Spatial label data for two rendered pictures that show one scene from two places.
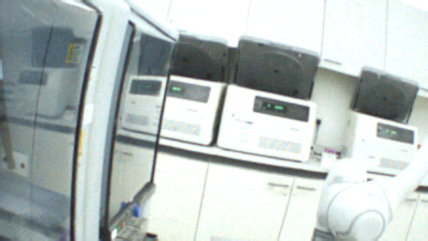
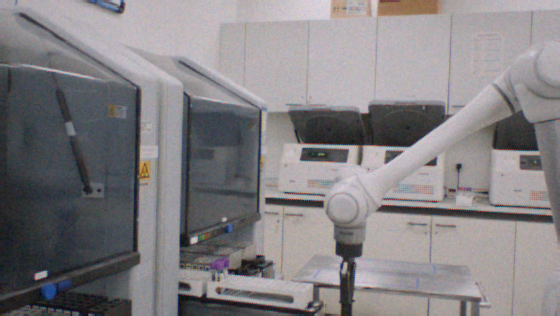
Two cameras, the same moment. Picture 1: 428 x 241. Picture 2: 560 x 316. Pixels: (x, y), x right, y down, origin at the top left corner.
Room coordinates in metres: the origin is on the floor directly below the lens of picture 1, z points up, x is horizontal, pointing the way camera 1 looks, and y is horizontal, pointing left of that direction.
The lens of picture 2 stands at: (-0.44, -0.50, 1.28)
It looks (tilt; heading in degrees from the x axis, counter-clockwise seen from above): 2 degrees down; 15
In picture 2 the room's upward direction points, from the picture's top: 2 degrees clockwise
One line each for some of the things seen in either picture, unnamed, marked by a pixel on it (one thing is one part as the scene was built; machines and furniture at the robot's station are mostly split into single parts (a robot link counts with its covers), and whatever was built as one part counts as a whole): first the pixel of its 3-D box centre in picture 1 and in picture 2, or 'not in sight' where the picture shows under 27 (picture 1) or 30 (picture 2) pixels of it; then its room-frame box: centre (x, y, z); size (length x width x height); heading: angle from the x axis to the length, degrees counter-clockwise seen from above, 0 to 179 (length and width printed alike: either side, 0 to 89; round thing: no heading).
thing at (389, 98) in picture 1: (383, 120); (535, 153); (3.66, -1.18, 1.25); 0.62 x 0.56 x 0.69; 176
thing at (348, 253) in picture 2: not in sight; (348, 258); (1.11, -0.29, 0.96); 0.08 x 0.07 x 0.09; 176
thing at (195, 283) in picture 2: not in sight; (164, 281); (1.14, 0.28, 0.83); 0.30 x 0.10 x 0.06; 87
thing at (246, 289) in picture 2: not in sight; (259, 292); (1.12, -0.03, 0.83); 0.30 x 0.10 x 0.06; 87
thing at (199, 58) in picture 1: (179, 82); (326, 150); (3.74, 0.25, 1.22); 0.62 x 0.56 x 0.64; 175
